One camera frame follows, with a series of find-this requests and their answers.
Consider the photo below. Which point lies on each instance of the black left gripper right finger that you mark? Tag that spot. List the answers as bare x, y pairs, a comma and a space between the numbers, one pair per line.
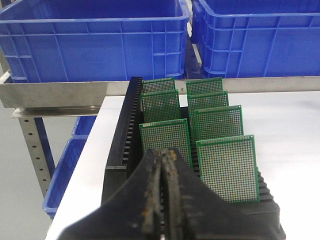
200, 214

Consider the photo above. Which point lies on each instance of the blue plastic crate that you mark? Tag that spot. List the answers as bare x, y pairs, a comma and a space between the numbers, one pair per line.
47, 41
257, 38

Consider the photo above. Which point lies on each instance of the perforated steel upright post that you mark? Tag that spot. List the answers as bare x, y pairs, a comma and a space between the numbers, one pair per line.
37, 142

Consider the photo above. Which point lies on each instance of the blue plastic lower bin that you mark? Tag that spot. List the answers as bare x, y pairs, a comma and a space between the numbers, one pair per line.
67, 164

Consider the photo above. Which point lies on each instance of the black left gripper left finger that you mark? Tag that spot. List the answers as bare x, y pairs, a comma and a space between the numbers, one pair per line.
132, 213

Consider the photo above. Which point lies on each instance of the green perforated circuit board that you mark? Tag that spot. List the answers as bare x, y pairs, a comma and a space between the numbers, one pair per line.
228, 167
202, 86
161, 106
208, 100
156, 85
167, 134
219, 122

